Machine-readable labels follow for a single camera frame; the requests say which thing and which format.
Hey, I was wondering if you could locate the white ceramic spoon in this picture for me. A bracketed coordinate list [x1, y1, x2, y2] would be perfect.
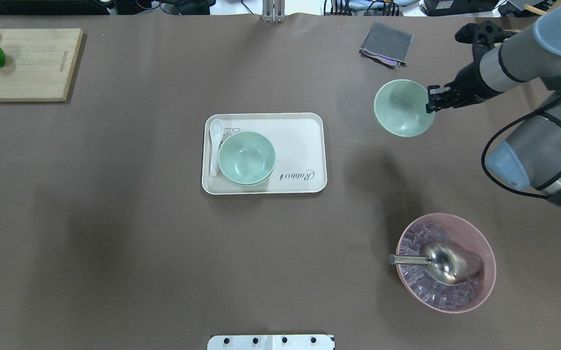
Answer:
[209, 119, 224, 176]

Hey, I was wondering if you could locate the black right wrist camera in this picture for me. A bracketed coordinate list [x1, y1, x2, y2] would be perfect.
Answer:
[455, 20, 516, 63]

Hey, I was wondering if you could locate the metal ice scoop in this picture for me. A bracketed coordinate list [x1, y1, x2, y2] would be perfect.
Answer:
[388, 241, 484, 286]

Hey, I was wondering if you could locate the green bowl on tray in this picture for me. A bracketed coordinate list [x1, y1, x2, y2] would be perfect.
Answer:
[223, 173, 272, 187]

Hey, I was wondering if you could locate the pink bowl with ice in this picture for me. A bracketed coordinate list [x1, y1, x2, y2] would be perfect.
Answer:
[395, 213, 496, 314]

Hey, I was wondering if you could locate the grey folded cloth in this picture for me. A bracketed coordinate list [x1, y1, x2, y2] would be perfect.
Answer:
[359, 23, 414, 69]

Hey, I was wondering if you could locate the cream rabbit serving tray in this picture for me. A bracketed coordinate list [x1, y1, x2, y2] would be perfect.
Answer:
[201, 112, 328, 195]

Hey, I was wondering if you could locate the aluminium frame post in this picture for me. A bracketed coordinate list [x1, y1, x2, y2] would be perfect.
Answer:
[261, 0, 286, 23]

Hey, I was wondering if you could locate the green bowl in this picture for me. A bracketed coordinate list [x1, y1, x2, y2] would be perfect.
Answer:
[223, 173, 272, 187]
[373, 79, 435, 138]
[218, 131, 277, 176]

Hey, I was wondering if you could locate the wooden mug tree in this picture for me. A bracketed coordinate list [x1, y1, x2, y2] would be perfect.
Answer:
[524, 2, 551, 16]

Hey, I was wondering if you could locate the bamboo cutting board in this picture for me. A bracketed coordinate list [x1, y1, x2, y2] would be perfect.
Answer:
[0, 28, 83, 102]

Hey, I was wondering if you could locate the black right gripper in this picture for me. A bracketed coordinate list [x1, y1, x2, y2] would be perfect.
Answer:
[425, 63, 500, 113]

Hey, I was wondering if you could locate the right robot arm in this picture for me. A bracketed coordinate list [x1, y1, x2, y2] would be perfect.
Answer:
[425, 6, 561, 207]

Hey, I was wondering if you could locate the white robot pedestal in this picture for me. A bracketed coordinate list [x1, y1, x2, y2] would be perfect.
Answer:
[207, 334, 336, 350]

